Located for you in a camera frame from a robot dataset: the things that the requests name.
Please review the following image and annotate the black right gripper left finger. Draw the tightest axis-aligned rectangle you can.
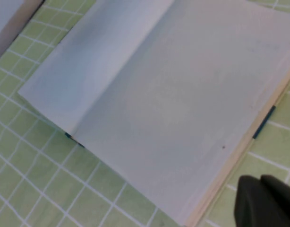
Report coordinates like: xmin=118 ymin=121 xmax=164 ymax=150
xmin=233 ymin=175 xmax=285 ymax=227

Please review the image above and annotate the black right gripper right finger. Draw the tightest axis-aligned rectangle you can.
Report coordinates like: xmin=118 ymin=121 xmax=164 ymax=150
xmin=261 ymin=174 xmax=290 ymax=227

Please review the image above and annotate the white paper book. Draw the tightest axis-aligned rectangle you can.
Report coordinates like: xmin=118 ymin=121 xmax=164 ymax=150
xmin=17 ymin=0 xmax=290 ymax=227

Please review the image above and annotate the green checked tablecloth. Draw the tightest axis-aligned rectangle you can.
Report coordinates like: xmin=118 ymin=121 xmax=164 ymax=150
xmin=0 ymin=0 xmax=290 ymax=227

